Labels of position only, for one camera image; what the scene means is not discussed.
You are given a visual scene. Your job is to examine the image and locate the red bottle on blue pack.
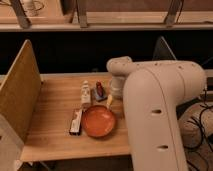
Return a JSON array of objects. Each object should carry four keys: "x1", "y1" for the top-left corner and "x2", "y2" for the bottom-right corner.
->
[{"x1": 93, "y1": 82, "x2": 107, "y2": 102}]

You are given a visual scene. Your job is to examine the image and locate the upper wooden shelf frame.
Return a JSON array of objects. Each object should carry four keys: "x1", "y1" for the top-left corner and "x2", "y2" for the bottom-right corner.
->
[{"x1": 0, "y1": 0, "x2": 213, "y2": 32}]

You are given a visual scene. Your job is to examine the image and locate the black rectangular bar package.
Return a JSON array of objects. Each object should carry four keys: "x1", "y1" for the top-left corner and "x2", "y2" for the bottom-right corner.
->
[{"x1": 69, "y1": 109, "x2": 83, "y2": 135}]

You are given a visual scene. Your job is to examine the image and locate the white cup on shelf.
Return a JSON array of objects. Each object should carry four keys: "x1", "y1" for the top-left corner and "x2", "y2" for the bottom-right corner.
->
[{"x1": 23, "y1": 0, "x2": 38, "y2": 17}]

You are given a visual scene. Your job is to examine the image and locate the black cables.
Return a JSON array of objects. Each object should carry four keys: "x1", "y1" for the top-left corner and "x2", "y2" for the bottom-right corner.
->
[{"x1": 179, "y1": 99, "x2": 213, "y2": 171}]

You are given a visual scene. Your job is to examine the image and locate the right dark side panel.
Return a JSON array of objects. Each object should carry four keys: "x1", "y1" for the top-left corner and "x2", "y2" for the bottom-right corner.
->
[{"x1": 153, "y1": 36, "x2": 176, "y2": 60}]

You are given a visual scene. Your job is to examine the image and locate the left wooden side panel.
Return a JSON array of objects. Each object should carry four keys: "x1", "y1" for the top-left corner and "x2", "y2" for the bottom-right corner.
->
[{"x1": 0, "y1": 40, "x2": 41, "y2": 142}]

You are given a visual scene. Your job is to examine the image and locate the orange ceramic bowl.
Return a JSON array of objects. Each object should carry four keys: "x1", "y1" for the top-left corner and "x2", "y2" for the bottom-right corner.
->
[{"x1": 81, "y1": 105, "x2": 116, "y2": 138}]

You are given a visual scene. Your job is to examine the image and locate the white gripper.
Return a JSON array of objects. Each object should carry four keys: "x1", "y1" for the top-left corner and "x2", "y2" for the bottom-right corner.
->
[{"x1": 106, "y1": 76, "x2": 125, "y2": 109}]

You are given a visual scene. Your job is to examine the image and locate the white tube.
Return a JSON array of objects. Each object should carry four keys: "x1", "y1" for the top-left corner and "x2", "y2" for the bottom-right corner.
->
[{"x1": 81, "y1": 80, "x2": 91, "y2": 108}]

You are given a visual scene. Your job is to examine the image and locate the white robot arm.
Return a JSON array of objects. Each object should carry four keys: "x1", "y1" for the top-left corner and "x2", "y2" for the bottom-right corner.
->
[{"x1": 106, "y1": 57, "x2": 207, "y2": 171}]

